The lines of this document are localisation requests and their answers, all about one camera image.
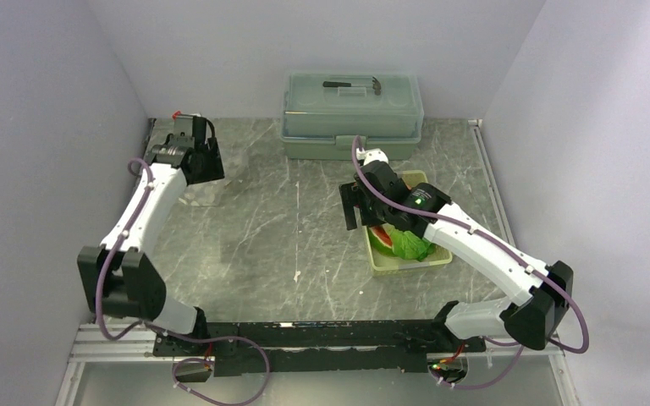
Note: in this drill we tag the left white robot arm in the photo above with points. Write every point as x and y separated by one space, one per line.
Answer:
117 275

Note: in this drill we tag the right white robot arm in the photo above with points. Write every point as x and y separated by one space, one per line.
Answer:
537 293

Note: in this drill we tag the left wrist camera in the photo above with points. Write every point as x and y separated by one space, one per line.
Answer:
187 129

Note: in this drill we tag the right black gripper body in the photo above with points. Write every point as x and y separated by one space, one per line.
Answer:
372 211

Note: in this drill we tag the green plastic toolbox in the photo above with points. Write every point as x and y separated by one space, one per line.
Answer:
324 112

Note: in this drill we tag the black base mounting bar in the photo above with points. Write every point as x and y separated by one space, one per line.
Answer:
251 347

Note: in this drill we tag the watermelon slice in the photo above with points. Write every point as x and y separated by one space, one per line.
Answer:
380 240

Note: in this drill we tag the green cabbage leaf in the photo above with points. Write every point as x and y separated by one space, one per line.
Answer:
409 247

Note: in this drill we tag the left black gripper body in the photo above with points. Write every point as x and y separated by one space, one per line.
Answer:
211 166

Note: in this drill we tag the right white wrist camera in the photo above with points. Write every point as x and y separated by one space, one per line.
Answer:
365 157

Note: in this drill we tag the pale green perforated basket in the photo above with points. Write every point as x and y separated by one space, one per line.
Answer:
382 265

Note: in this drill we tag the aluminium rail frame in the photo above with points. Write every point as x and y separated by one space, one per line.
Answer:
125 372

